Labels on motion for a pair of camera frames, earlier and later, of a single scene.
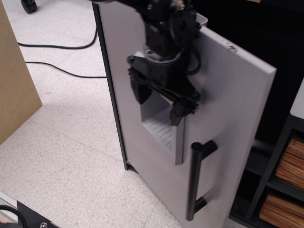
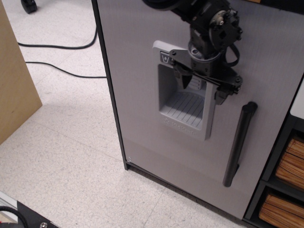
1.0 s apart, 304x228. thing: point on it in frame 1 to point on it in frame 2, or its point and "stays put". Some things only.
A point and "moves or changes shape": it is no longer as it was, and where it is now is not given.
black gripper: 170,74 to 212,67
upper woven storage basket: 290,169 stays put
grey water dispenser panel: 156,118 to 187,110
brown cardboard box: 19,102 stays put
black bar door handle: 199,151 to 248,110
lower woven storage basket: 282,212 stays put
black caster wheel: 30,5 stays put
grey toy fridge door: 233,83 moves or changes shape
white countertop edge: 297,109 stays put
